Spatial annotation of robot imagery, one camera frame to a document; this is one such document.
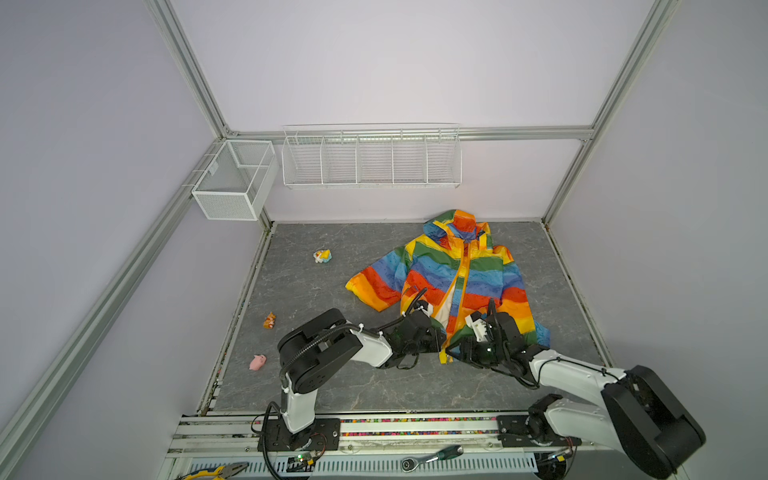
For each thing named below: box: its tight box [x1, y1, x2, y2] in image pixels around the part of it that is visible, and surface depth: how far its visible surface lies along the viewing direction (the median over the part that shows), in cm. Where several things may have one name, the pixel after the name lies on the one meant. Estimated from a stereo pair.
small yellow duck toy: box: [313, 249, 333, 263], surface depth 108 cm
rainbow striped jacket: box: [345, 209, 550, 363], surface depth 103 cm
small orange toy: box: [263, 311, 276, 329], surface depth 95 cm
